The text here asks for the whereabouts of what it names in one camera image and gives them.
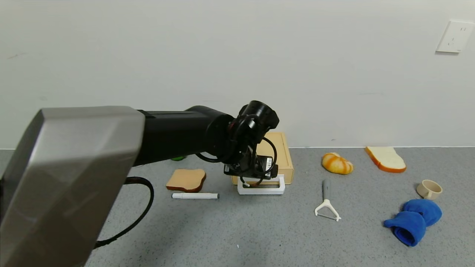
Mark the blue towel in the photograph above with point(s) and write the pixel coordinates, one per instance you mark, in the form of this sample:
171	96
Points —
412	222

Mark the orange striped bread roll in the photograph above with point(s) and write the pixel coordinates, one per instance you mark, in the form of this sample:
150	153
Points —
337	164

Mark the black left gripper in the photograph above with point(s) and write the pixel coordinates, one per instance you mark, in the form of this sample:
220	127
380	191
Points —
264	163

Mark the yellow wooden drawer cabinet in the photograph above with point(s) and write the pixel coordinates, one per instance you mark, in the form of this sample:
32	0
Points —
282	155

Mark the white wall socket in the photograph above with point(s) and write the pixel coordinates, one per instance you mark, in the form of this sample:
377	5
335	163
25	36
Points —
454	37

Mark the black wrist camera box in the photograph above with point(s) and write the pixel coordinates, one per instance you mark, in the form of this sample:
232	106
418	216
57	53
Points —
265	163

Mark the beige cup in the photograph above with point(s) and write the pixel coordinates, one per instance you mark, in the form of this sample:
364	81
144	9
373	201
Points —
428	189

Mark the left robot arm silver black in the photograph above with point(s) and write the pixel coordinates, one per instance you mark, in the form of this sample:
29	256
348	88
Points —
74	170

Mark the brown toast slice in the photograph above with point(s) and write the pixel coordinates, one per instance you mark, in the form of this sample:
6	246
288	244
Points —
185	180

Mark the white marker pen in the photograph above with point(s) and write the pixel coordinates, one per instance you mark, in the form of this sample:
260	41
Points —
193	195

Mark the green lime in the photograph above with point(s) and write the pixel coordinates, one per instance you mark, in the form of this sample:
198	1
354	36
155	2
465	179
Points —
179	158

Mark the white bread slice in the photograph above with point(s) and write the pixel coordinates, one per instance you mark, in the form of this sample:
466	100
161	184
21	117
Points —
386	158

